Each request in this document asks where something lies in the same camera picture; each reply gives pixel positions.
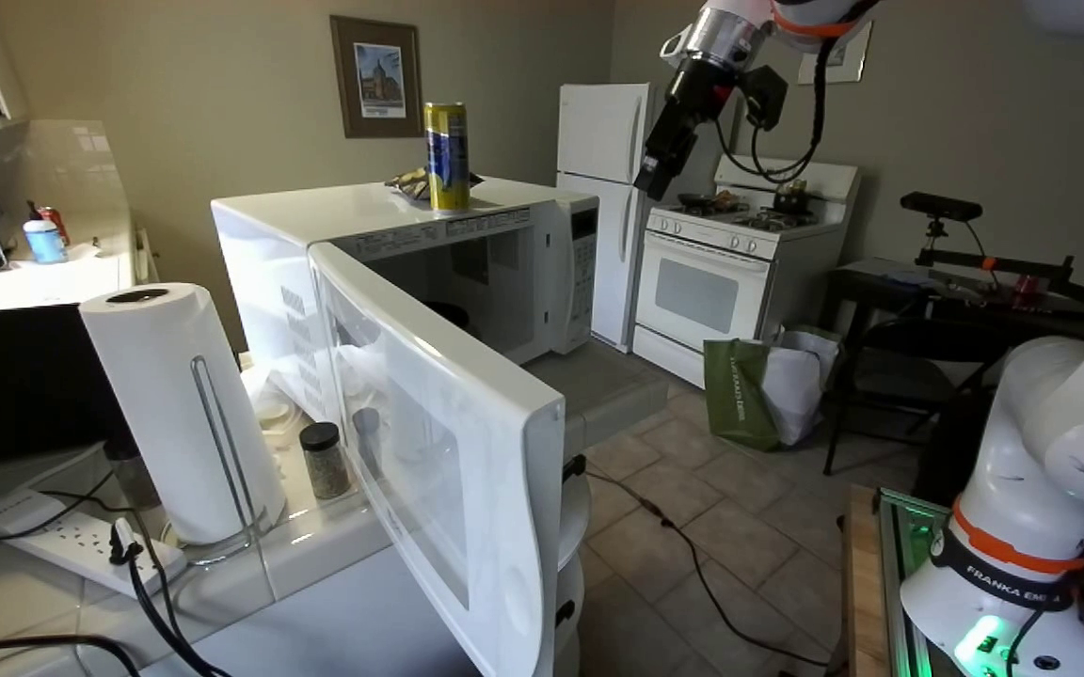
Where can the white refrigerator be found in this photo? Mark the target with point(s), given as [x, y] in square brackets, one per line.
[599, 136]

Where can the white kitchen stove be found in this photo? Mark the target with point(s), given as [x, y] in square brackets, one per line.
[693, 294]

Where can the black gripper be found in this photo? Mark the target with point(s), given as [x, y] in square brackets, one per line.
[693, 115]

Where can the white wall switch plate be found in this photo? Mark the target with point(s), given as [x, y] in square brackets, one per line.
[849, 61]

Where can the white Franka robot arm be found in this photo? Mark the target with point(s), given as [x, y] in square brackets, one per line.
[1046, 438]

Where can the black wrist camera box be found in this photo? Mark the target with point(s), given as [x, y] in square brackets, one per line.
[765, 98]

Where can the white power strip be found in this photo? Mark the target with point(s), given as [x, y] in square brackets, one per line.
[65, 540]

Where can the blue yellow spray can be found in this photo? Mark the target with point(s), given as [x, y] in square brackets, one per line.
[447, 157]

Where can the white microwave oven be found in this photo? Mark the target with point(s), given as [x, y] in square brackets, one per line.
[442, 466]

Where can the black side table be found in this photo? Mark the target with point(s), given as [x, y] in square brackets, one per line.
[943, 329]

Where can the small dark-lid jar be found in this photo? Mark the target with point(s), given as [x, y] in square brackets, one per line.
[324, 466]

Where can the dark framed wall picture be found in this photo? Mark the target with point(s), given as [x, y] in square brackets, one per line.
[378, 77]

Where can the green shopping bag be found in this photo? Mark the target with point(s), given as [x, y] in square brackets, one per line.
[732, 395]

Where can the white plastic bag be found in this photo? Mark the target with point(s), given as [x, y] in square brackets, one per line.
[801, 390]

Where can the black camera stand orange clamp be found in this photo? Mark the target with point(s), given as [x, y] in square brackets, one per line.
[939, 206]

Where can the white paper towel roll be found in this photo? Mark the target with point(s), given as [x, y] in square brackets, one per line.
[169, 399]

